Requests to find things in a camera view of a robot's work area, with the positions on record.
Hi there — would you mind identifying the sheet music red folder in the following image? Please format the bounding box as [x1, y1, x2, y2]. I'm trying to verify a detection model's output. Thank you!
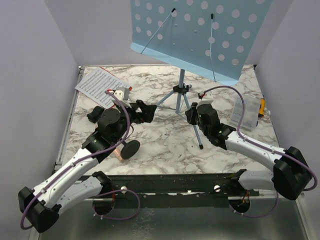
[75, 67, 132, 109]

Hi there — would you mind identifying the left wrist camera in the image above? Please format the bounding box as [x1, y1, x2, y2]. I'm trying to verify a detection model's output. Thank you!
[108, 87, 130, 101]

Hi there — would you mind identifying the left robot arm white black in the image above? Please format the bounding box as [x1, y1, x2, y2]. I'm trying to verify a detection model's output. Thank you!
[18, 100, 157, 233]

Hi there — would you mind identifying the pink microphone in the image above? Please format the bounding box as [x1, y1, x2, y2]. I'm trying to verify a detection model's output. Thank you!
[112, 148, 124, 162]

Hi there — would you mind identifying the clear plastic box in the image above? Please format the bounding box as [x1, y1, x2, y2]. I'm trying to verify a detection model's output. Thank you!
[229, 96, 260, 131]

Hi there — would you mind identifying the yellow blue tool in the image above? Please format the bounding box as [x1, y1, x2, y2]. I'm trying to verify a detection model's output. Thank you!
[258, 98, 266, 118]

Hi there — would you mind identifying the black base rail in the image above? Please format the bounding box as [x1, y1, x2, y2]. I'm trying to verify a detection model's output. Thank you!
[92, 173, 259, 212]

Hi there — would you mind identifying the black microphone stand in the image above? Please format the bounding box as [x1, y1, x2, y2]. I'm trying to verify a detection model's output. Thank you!
[86, 105, 141, 161]

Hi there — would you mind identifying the light blue music stand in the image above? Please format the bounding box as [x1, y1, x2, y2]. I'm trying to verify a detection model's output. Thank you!
[130, 0, 273, 150]

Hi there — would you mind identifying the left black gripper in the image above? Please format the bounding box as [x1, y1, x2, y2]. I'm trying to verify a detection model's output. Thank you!
[113, 99, 157, 142]

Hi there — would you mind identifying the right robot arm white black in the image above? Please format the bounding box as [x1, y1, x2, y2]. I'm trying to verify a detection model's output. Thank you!
[185, 102, 312, 200]

